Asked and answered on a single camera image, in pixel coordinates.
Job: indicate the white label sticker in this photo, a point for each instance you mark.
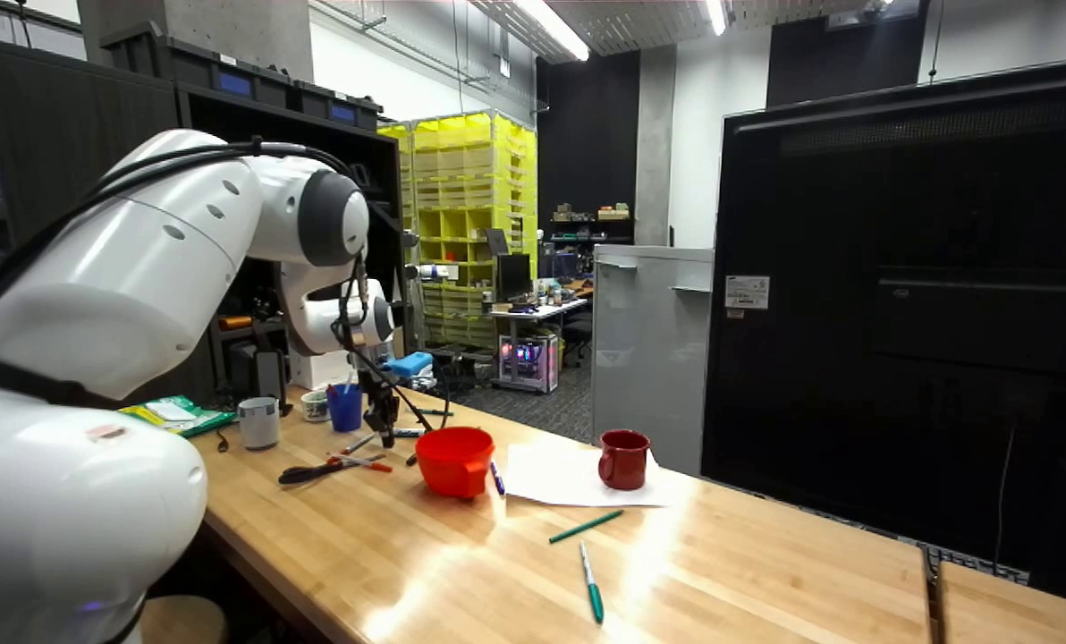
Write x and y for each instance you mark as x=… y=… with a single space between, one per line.
x=744 y=290

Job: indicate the white paper sheet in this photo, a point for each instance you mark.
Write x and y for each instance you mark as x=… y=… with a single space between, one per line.
x=557 y=473

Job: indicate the black shelf unit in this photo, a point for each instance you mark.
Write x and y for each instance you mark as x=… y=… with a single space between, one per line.
x=69 y=120

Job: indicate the dark red mug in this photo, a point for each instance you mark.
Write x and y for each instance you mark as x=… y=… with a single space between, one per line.
x=624 y=460

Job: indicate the green plastic packet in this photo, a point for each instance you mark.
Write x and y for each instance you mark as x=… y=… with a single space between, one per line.
x=189 y=415

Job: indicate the white square box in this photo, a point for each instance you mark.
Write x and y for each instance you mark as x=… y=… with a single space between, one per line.
x=304 y=372

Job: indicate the blue pen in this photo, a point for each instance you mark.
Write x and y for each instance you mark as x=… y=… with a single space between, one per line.
x=497 y=482

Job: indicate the black marker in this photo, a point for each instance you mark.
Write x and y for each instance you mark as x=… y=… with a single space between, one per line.
x=433 y=409

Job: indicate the yellow storage shelf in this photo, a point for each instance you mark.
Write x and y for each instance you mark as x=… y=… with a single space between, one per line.
x=475 y=181

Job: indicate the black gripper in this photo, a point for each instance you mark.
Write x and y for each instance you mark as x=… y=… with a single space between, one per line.
x=382 y=388

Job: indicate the green grey-barrel thin marker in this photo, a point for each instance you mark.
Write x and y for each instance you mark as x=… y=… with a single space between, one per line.
x=592 y=583

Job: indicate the red capped white marker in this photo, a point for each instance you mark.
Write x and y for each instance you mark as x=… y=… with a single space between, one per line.
x=355 y=445
x=372 y=466

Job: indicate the grey metal partition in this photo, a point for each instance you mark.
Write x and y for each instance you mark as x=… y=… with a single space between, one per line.
x=651 y=345

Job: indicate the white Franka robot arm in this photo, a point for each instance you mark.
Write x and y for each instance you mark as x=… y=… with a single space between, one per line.
x=117 y=286

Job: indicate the large red plastic cup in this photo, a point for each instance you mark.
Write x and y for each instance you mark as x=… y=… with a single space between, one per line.
x=451 y=462

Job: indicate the blue plastic cup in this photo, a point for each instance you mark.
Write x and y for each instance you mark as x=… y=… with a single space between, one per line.
x=344 y=409

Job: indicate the dark computer monitor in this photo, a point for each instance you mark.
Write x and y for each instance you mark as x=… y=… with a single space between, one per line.
x=514 y=278

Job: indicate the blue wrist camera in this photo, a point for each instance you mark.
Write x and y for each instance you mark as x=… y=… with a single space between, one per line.
x=413 y=365

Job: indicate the large black panel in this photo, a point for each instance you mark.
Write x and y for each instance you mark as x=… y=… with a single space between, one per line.
x=913 y=322

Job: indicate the beige round stool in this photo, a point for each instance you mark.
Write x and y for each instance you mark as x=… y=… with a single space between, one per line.
x=185 y=619

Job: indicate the lit clear equipment box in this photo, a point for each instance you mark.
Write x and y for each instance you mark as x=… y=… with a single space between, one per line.
x=527 y=363

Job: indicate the green pencil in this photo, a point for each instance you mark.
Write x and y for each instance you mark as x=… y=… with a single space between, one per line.
x=586 y=524

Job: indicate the long ceiling light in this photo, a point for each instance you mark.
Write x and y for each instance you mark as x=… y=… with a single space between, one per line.
x=712 y=17
x=553 y=26

